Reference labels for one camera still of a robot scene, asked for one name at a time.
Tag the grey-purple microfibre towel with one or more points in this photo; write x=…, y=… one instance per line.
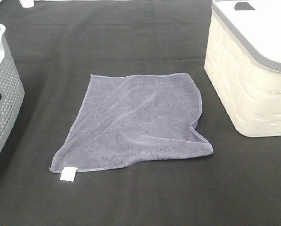
x=126, y=120

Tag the black table cloth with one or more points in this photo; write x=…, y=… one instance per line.
x=56, y=46

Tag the cream woven-pattern storage box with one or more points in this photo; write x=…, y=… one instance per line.
x=249, y=92

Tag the grey perforated plastic basket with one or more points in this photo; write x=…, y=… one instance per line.
x=11, y=90

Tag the white lid with grey rim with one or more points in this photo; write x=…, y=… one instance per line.
x=257, y=26

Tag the white cylinder at table edge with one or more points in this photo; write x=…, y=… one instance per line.
x=27, y=3

